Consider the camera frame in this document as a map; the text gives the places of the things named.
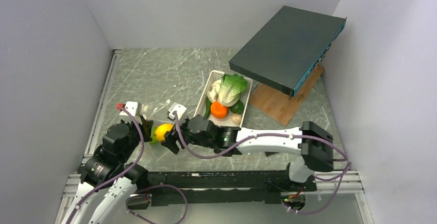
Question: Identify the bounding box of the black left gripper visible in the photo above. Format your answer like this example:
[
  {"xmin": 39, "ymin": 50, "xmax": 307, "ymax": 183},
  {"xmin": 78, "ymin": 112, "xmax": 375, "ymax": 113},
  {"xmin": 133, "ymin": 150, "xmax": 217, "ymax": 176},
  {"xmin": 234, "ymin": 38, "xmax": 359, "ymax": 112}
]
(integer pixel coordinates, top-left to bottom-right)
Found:
[{"xmin": 119, "ymin": 114, "xmax": 154, "ymax": 163}]

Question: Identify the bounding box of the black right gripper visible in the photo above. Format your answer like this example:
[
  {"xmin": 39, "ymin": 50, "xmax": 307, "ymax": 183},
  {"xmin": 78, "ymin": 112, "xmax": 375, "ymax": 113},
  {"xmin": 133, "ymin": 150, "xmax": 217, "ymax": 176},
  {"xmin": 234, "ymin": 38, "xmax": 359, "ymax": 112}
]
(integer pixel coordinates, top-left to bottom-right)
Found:
[{"xmin": 161, "ymin": 116, "xmax": 214, "ymax": 154}]

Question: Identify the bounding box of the yellow lemon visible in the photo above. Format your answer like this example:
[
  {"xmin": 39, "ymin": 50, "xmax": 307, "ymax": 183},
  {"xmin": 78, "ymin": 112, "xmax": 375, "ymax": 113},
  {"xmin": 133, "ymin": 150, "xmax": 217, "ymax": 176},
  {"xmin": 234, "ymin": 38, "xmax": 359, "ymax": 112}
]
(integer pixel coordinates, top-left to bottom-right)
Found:
[{"xmin": 153, "ymin": 123, "xmax": 174, "ymax": 143}]

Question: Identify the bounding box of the polka dot zip top bag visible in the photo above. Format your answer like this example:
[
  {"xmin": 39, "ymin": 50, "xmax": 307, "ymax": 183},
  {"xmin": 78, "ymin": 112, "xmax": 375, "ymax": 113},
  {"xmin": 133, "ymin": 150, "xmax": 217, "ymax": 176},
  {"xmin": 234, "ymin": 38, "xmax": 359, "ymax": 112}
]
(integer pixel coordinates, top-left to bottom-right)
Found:
[{"xmin": 140, "ymin": 99, "xmax": 172, "ymax": 160}]

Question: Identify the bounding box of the light green round fruit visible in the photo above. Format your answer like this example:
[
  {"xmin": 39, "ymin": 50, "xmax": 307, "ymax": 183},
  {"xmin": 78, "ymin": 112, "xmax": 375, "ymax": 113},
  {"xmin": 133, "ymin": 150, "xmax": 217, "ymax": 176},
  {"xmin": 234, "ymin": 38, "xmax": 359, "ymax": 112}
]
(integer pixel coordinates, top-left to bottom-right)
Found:
[{"xmin": 149, "ymin": 126, "xmax": 158, "ymax": 144}]

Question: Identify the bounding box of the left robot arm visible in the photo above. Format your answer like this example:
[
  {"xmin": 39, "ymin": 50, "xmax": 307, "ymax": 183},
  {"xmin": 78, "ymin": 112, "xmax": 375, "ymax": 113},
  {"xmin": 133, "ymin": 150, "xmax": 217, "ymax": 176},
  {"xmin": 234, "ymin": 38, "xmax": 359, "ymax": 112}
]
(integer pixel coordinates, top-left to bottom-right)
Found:
[{"xmin": 62, "ymin": 119, "xmax": 154, "ymax": 223}]

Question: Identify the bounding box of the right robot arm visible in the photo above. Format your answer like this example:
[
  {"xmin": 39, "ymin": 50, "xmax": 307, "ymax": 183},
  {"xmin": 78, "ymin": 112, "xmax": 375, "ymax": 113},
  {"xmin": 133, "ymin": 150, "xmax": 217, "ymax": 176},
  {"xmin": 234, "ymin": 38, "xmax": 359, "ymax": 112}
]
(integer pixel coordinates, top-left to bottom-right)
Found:
[{"xmin": 158, "ymin": 115, "xmax": 334, "ymax": 191}]

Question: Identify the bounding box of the dark green cucumber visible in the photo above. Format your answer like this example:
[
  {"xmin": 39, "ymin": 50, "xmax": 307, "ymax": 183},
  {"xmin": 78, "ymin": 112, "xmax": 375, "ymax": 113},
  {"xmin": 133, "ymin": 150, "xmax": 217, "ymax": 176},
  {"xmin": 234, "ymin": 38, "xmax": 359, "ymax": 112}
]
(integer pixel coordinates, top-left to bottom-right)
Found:
[{"xmin": 203, "ymin": 97, "xmax": 212, "ymax": 119}]

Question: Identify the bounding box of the orange tangerine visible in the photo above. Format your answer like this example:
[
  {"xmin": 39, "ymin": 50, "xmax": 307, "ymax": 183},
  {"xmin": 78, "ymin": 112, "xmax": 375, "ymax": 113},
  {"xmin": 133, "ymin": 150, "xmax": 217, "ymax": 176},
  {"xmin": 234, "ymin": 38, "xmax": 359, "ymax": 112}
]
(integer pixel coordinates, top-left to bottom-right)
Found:
[{"xmin": 210, "ymin": 101, "xmax": 229, "ymax": 119}]

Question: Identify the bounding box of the white garlic cluster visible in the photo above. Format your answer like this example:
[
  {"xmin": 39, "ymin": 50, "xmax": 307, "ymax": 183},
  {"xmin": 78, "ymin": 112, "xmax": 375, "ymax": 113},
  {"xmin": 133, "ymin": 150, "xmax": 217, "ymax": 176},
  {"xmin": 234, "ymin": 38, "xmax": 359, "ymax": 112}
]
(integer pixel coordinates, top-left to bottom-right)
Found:
[{"xmin": 206, "ymin": 79, "xmax": 222, "ymax": 103}]

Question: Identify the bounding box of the small garlic bulb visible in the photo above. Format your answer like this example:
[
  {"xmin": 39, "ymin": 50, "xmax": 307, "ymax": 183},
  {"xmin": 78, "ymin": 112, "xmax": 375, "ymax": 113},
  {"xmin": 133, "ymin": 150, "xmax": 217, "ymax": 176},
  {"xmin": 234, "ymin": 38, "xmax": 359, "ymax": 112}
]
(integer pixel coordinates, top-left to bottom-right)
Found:
[{"xmin": 231, "ymin": 114, "xmax": 242, "ymax": 126}]

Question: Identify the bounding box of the dark green avocado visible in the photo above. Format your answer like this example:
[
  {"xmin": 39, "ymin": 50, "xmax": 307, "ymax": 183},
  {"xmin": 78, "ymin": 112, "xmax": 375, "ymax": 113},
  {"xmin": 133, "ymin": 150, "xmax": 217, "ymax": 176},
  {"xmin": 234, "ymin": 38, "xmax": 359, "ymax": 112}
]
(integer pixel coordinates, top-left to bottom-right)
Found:
[{"xmin": 229, "ymin": 100, "xmax": 245, "ymax": 114}]

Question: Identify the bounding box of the white perforated plastic basket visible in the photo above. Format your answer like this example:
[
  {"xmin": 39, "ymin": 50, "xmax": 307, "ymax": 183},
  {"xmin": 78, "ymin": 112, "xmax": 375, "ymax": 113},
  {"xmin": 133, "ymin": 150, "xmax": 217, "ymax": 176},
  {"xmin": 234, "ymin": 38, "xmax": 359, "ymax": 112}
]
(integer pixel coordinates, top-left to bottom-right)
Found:
[{"xmin": 194, "ymin": 70, "xmax": 253, "ymax": 128}]

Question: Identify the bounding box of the green white cabbage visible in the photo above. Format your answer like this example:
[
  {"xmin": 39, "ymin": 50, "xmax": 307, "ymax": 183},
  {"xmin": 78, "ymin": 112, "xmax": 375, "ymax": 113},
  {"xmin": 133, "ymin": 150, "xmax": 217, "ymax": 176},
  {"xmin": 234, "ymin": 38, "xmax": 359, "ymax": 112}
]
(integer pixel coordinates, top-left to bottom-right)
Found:
[{"xmin": 217, "ymin": 74, "xmax": 248, "ymax": 107}]

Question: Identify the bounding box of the wooden cutting board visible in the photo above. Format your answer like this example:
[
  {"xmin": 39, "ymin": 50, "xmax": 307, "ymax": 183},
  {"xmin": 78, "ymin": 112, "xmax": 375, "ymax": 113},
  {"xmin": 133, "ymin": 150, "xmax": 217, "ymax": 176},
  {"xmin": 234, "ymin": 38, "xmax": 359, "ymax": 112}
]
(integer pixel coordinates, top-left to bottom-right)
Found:
[{"xmin": 248, "ymin": 66, "xmax": 324, "ymax": 126}]

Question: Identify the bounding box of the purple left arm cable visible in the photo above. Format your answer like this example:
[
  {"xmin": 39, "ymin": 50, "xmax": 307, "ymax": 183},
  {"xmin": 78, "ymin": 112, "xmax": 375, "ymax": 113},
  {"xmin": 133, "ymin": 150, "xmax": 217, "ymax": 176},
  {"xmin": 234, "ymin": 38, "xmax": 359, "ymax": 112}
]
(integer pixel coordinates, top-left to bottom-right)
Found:
[{"xmin": 64, "ymin": 104, "xmax": 189, "ymax": 224}]

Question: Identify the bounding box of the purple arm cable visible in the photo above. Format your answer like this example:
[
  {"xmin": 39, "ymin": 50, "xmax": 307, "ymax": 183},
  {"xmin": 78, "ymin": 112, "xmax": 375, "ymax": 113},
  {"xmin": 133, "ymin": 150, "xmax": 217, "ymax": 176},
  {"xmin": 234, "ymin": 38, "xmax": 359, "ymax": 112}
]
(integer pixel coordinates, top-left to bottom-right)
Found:
[
  {"xmin": 64, "ymin": 104, "xmax": 189, "ymax": 224},
  {"xmin": 172, "ymin": 110, "xmax": 352, "ymax": 216}
]

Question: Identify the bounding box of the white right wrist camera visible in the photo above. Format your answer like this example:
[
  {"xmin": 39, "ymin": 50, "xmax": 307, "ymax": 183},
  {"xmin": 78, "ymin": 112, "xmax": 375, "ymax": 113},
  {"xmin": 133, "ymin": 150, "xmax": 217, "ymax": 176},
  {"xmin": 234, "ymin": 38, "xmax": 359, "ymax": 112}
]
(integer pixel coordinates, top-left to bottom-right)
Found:
[{"xmin": 168, "ymin": 102, "xmax": 187, "ymax": 121}]

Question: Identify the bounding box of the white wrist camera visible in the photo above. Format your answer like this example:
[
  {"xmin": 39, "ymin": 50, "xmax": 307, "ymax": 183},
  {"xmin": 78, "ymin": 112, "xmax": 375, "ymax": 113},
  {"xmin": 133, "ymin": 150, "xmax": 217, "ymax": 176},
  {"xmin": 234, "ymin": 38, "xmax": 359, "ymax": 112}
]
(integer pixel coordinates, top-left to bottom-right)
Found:
[
  {"xmin": 168, "ymin": 102, "xmax": 187, "ymax": 121},
  {"xmin": 116, "ymin": 101, "xmax": 142, "ymax": 118}
]

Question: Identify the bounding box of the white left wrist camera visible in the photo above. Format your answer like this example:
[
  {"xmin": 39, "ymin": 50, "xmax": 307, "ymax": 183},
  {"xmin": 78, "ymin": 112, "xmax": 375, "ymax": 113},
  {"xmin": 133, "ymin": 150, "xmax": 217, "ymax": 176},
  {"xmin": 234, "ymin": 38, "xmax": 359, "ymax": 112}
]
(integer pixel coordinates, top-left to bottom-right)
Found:
[{"xmin": 116, "ymin": 101, "xmax": 142, "ymax": 118}]

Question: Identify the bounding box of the aluminium frame profile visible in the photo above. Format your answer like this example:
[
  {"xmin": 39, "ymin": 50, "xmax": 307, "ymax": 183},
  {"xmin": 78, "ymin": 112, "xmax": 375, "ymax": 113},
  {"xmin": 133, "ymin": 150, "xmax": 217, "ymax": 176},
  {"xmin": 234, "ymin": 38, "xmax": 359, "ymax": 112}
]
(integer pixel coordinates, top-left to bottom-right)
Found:
[{"xmin": 55, "ymin": 49, "xmax": 122, "ymax": 223}]

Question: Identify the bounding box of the dark network switch box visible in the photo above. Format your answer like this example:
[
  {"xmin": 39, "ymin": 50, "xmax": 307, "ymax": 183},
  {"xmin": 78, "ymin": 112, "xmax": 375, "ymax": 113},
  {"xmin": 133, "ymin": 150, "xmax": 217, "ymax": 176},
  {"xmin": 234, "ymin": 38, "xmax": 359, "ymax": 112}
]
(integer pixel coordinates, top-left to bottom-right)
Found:
[{"xmin": 229, "ymin": 6, "xmax": 346, "ymax": 97}]

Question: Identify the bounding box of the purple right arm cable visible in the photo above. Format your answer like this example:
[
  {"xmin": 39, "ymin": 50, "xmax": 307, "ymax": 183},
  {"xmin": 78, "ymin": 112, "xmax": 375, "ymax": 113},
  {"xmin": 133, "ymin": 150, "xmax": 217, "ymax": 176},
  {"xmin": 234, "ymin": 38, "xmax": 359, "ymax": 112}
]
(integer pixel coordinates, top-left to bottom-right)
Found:
[{"xmin": 172, "ymin": 110, "xmax": 352, "ymax": 216}]

